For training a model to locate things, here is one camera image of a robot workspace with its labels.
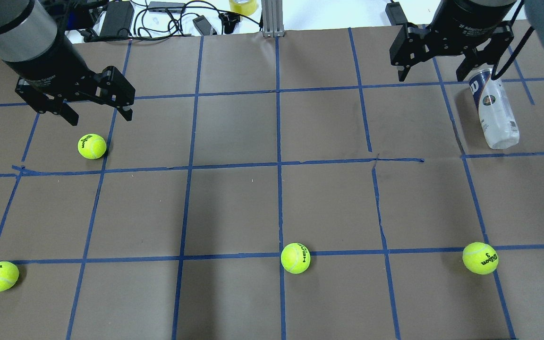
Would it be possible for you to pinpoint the tennis ball right side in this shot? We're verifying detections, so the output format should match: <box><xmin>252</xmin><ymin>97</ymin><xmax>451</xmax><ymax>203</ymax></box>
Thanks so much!
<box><xmin>462</xmin><ymin>242</ymin><xmax>499</xmax><ymax>275</ymax></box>

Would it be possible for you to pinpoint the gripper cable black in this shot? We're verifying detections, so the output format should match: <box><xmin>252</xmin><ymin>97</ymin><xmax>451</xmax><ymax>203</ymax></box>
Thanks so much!
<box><xmin>491</xmin><ymin>0</ymin><xmax>535</xmax><ymax>80</ymax></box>

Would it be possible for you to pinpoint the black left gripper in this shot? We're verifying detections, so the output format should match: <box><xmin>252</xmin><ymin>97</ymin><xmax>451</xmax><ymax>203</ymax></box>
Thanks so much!
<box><xmin>6</xmin><ymin>33</ymin><xmax>136</xmax><ymax>127</ymax></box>

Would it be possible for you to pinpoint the black power adapter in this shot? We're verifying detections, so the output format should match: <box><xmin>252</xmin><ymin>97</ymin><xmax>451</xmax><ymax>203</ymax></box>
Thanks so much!
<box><xmin>99</xmin><ymin>1</ymin><xmax>134</xmax><ymax>38</ymax></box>

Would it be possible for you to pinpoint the Head tennis ball centre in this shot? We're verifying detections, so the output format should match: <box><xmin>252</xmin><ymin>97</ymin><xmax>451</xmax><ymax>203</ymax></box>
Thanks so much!
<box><xmin>280</xmin><ymin>243</ymin><xmax>311</xmax><ymax>275</ymax></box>

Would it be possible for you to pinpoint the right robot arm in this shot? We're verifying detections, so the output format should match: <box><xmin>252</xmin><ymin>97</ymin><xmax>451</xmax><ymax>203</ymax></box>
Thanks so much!
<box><xmin>386</xmin><ymin>0</ymin><xmax>544</xmax><ymax>82</ymax></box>

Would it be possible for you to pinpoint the aluminium frame post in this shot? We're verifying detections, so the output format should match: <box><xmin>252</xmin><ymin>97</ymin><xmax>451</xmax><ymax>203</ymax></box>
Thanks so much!
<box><xmin>261</xmin><ymin>0</ymin><xmax>285</xmax><ymax>37</ymax></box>

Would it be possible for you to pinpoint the clear tennis ball can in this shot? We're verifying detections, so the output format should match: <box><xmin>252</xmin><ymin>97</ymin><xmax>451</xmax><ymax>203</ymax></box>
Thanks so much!
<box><xmin>468</xmin><ymin>68</ymin><xmax>520</xmax><ymax>149</ymax></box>

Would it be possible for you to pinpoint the tennis ball near left gripper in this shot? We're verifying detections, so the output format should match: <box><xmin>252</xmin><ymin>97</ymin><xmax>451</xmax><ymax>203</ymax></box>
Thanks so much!
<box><xmin>77</xmin><ymin>134</ymin><xmax>107</xmax><ymax>160</ymax></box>

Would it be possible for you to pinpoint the grey usb hub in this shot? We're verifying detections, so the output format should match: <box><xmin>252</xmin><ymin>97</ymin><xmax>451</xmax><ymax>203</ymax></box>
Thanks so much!
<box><xmin>147</xmin><ymin>1</ymin><xmax>186</xmax><ymax>14</ymax></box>

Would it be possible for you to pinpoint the yellow tape roll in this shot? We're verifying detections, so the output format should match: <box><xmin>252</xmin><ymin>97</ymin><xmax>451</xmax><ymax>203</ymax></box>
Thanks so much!
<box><xmin>229</xmin><ymin>0</ymin><xmax>258</xmax><ymax>17</ymax></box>

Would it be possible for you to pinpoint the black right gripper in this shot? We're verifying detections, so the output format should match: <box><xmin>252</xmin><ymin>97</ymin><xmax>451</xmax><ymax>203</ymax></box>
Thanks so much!
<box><xmin>390</xmin><ymin>0</ymin><xmax>516</xmax><ymax>82</ymax></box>

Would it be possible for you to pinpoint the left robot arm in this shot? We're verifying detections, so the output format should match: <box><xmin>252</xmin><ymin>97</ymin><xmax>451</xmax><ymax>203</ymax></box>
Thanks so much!
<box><xmin>0</xmin><ymin>0</ymin><xmax>136</xmax><ymax>126</ymax></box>

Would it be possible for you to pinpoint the black small device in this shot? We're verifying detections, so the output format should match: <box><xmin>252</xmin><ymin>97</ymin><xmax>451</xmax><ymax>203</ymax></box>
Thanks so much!
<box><xmin>193</xmin><ymin>15</ymin><xmax>218</xmax><ymax>36</ymax></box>

